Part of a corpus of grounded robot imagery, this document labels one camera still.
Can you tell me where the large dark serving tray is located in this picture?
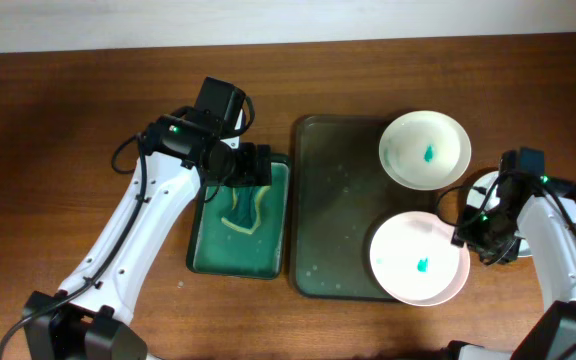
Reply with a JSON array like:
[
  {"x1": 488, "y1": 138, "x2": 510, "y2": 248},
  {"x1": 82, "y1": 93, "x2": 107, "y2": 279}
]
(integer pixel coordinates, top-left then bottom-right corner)
[{"x1": 290, "y1": 115, "x2": 437, "y2": 302}]

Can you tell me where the green yellow scrub sponge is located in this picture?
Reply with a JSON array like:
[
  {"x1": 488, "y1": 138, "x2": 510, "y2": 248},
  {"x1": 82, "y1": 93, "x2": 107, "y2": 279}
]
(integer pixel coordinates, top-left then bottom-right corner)
[{"x1": 221, "y1": 186, "x2": 271, "y2": 235}]

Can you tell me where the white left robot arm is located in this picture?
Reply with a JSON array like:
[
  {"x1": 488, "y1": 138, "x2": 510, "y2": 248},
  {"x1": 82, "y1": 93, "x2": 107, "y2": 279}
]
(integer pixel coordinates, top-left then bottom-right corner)
[{"x1": 20, "y1": 140, "x2": 271, "y2": 360}]

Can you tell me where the small green water tray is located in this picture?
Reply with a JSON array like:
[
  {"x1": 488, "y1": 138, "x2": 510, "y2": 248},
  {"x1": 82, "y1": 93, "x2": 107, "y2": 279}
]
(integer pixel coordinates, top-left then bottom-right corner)
[{"x1": 186, "y1": 154, "x2": 291, "y2": 280}]

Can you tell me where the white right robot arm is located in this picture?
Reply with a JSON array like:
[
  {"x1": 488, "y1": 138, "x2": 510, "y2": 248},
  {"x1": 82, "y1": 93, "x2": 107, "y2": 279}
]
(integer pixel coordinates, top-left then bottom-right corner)
[{"x1": 453, "y1": 173, "x2": 576, "y2": 359}]

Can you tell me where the white plate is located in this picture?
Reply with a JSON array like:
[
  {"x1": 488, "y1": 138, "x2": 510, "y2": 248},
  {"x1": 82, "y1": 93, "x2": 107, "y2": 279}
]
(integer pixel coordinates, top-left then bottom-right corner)
[{"x1": 368, "y1": 211, "x2": 470, "y2": 307}]

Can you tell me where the white plate far corner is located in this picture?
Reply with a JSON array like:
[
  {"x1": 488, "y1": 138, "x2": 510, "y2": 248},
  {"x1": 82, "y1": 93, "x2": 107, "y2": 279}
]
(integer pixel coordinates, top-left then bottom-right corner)
[{"x1": 378, "y1": 110, "x2": 472, "y2": 191}]

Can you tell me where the grey plate with green stain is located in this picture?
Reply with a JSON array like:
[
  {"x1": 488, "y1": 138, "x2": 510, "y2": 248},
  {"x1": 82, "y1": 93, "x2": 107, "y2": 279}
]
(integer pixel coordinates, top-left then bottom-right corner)
[{"x1": 466, "y1": 171, "x2": 532, "y2": 258}]

